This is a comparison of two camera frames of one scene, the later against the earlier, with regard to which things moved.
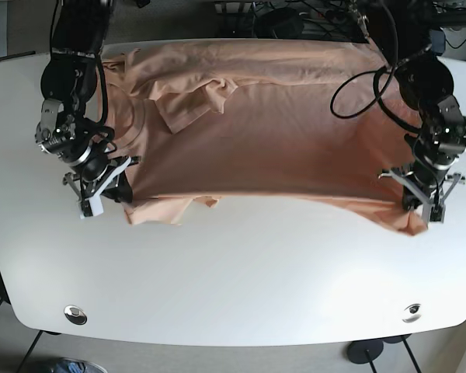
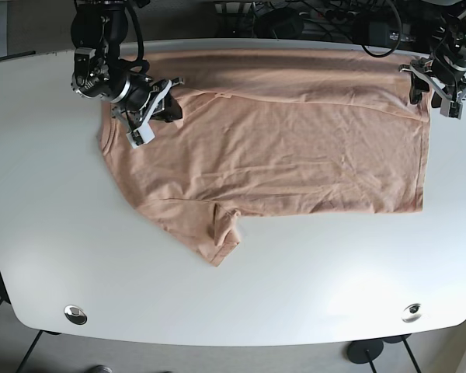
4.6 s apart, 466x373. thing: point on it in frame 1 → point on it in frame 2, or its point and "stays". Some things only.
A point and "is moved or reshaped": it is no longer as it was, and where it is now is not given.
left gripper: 78,141 → 133,97
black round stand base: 364,351 stays
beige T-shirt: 312,119 is moved or reshaped
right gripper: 444,134 → 448,71
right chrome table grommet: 412,312 stays
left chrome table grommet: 75,315 stays
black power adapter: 283,22 stays
